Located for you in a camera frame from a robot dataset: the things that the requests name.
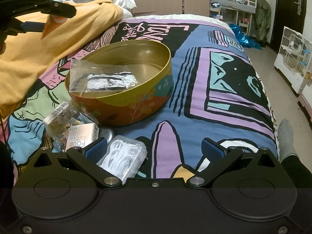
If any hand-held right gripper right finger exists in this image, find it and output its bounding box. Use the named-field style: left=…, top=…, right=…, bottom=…
left=186, top=138, right=278, bottom=188

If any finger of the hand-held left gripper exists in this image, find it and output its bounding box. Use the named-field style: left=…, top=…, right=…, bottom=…
left=40, top=2, right=76, bottom=19
left=6, top=22, right=47, bottom=34

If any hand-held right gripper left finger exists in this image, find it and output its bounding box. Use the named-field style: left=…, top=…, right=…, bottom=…
left=34, top=138, right=122, bottom=188

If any small orange packet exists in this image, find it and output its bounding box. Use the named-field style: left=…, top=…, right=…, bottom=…
left=41, top=17, right=67, bottom=40

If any small tissue pack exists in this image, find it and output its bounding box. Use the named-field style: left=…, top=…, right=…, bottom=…
left=65, top=123, right=100, bottom=152

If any clear box of floss picks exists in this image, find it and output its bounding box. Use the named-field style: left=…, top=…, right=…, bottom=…
left=97, top=135, right=148, bottom=185

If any clear bag of hair accessories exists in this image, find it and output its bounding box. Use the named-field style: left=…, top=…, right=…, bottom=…
left=52, top=107, right=98, bottom=153

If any pale yellow packet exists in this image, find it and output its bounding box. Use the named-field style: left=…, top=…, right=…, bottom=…
left=43, top=102, right=72, bottom=134

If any round orange metal tin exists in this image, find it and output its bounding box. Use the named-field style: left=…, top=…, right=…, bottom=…
left=65, top=40, right=174, bottom=127

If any clear bag of hair ties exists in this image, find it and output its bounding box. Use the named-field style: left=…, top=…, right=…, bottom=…
left=69, top=58, right=138, bottom=94

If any yellow fleece blanket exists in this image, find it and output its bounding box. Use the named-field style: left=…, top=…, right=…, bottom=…
left=0, top=0, right=123, bottom=120

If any white cloth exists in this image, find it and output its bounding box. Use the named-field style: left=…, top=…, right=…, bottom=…
left=112, top=0, right=137, bottom=18

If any person's grey sock foot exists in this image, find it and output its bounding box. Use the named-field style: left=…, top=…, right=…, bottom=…
left=277, top=118, right=298, bottom=162

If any person's black trouser leg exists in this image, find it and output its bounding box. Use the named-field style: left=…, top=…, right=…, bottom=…
left=280, top=154, right=312, bottom=189

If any blue plastic bag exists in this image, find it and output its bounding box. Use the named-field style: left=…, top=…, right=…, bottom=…
left=229, top=24, right=263, bottom=51

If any green jacket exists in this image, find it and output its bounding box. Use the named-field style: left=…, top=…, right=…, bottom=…
left=253, top=0, right=272, bottom=46

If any cluttered grey desk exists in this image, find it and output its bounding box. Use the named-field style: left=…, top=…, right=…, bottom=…
left=209, top=0, right=257, bottom=34

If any dark door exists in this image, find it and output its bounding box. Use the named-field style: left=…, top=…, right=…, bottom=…
left=270, top=0, right=309, bottom=53

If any white wire pet cage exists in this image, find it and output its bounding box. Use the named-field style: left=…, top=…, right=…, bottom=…
left=273, top=26, right=312, bottom=94

